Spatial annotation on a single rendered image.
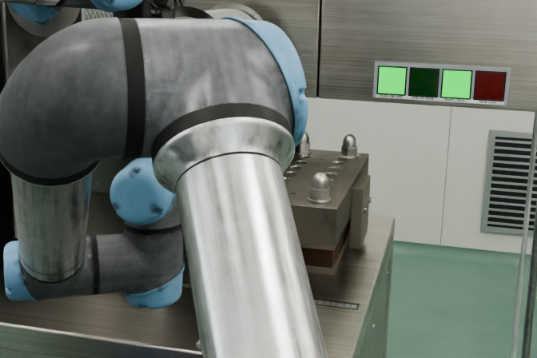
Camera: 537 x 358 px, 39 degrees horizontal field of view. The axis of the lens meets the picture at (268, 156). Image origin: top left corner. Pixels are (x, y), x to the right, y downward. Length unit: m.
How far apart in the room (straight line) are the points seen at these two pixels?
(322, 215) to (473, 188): 2.79
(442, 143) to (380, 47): 2.42
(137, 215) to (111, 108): 0.35
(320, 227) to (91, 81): 0.65
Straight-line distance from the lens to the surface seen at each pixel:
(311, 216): 1.17
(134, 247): 0.96
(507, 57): 1.47
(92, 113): 0.59
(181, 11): 1.21
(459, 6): 1.46
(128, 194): 0.92
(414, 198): 3.94
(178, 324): 1.07
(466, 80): 1.46
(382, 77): 1.47
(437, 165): 3.89
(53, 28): 1.32
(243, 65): 0.60
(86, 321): 1.10
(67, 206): 0.75
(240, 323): 0.51
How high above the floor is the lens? 1.37
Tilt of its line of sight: 13 degrees down
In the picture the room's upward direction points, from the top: 1 degrees clockwise
